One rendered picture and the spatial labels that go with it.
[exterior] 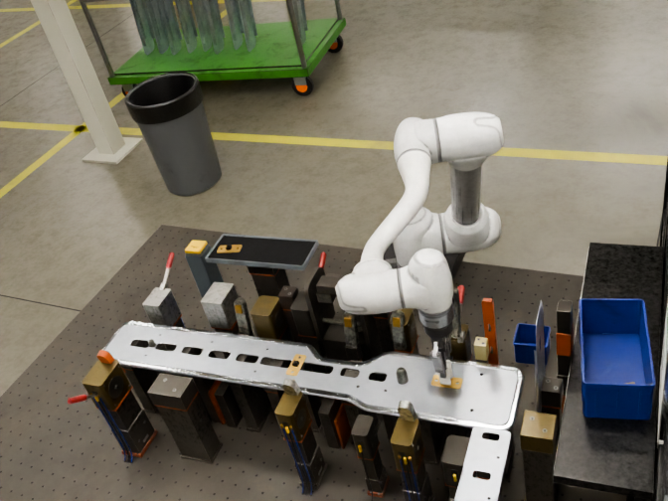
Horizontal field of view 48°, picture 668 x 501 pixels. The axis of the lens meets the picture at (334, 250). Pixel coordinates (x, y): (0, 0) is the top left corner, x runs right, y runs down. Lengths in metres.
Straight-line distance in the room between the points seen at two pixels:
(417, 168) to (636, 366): 0.80
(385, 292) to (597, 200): 2.81
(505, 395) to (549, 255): 2.07
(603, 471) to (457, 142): 0.97
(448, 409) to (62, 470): 1.36
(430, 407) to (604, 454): 0.47
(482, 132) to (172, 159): 3.20
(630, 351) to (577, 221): 2.22
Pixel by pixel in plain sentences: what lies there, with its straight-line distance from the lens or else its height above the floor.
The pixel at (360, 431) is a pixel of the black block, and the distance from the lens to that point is 2.10.
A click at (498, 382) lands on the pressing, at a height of 1.00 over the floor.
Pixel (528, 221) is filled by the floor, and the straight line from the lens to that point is 4.36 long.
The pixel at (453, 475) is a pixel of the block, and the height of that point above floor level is 0.94.
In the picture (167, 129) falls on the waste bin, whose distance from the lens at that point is 5.00.
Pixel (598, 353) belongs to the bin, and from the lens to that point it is 2.17.
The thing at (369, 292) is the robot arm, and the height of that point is 1.42.
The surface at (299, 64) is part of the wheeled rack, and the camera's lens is 6.05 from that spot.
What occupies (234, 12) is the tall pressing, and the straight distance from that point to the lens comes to 6.57.
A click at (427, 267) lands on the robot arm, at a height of 1.47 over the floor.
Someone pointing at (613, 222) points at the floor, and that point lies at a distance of 4.34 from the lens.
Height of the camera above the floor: 2.61
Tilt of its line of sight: 37 degrees down
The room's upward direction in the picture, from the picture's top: 14 degrees counter-clockwise
